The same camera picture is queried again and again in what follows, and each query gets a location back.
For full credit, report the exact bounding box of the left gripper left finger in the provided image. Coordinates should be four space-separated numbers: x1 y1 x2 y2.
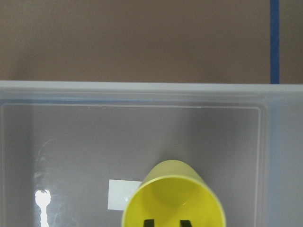
144 219 154 227

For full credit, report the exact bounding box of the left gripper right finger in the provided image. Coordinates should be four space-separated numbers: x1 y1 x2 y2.
180 220 191 227

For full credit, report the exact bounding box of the yellow plastic cup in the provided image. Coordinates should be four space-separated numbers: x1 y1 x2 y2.
121 160 227 227

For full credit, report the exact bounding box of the white label sticker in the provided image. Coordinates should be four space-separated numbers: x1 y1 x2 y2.
107 179 142 211

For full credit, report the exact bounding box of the clear plastic bin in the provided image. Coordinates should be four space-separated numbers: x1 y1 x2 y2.
0 81 303 227

